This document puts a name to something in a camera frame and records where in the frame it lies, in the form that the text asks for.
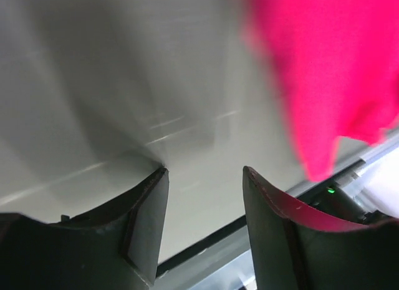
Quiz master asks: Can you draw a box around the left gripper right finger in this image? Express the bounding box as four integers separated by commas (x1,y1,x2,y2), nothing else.
243,167,398,289

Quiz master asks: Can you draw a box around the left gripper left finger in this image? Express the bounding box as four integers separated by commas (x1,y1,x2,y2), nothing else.
1,167,169,289

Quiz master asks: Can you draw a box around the magenta t shirt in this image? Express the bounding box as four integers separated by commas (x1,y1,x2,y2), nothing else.
246,0,398,181

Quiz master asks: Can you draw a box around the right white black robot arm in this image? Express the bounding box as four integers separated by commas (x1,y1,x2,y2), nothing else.
309,148,398,225

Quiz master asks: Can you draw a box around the aluminium frame rail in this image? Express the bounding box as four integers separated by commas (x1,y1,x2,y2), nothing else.
151,216,257,290

